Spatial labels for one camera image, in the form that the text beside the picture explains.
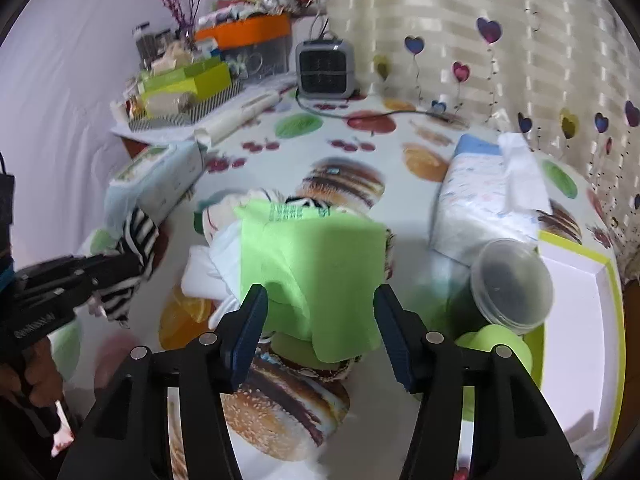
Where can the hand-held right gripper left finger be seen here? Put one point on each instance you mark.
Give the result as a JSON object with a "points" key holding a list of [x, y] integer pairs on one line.
{"points": [[250, 330]]}

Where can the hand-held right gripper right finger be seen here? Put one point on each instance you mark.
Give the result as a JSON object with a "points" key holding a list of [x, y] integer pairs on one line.
{"points": [[392, 330]]}

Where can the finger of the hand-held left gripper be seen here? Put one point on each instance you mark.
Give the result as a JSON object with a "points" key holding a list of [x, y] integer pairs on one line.
{"points": [[45, 312], [85, 270]]}

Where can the black white striped sock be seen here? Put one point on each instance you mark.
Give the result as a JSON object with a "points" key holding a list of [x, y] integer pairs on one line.
{"points": [[135, 230], [305, 202]]}

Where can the white cloth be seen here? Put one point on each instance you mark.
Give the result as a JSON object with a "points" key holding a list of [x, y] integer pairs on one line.
{"points": [[210, 270]]}

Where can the light green cloth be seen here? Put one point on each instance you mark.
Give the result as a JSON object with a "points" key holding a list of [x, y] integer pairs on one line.
{"points": [[310, 270]]}

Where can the white box with green rim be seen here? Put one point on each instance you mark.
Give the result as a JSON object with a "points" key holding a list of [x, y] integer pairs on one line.
{"points": [[575, 320]]}

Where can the person's left hand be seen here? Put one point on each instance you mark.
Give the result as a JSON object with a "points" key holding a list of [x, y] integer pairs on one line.
{"points": [[40, 380]]}

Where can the light green plastic lid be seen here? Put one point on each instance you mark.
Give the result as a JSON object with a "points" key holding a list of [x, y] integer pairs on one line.
{"points": [[500, 337]]}

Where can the wet wipes pack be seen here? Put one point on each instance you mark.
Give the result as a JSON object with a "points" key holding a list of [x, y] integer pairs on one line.
{"points": [[160, 175]]}

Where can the clear plastic jar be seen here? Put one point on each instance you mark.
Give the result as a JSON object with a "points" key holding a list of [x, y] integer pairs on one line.
{"points": [[510, 285]]}

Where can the white tissue pack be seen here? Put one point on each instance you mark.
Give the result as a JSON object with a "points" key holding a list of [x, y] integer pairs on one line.
{"points": [[475, 200]]}

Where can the striped cardboard tray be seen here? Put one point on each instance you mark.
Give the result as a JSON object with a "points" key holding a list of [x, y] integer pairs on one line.
{"points": [[200, 107]]}

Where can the rolled white paper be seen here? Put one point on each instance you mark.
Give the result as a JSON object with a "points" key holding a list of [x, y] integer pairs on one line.
{"points": [[235, 120]]}

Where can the dark glass jar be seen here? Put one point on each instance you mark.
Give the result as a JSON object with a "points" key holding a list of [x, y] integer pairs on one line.
{"points": [[144, 42]]}

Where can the green cardboard box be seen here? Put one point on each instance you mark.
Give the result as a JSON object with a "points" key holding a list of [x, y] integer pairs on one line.
{"points": [[210, 77]]}

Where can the grey space heater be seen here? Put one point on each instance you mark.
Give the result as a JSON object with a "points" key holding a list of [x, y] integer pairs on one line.
{"points": [[325, 70]]}

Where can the purple dried branches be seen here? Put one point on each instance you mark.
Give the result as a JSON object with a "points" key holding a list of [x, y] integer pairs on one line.
{"points": [[172, 5]]}

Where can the orange lidded container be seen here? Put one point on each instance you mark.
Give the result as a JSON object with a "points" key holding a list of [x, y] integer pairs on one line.
{"points": [[250, 30]]}

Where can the cream heart print curtain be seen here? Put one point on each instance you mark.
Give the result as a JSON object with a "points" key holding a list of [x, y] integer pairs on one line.
{"points": [[450, 10]]}

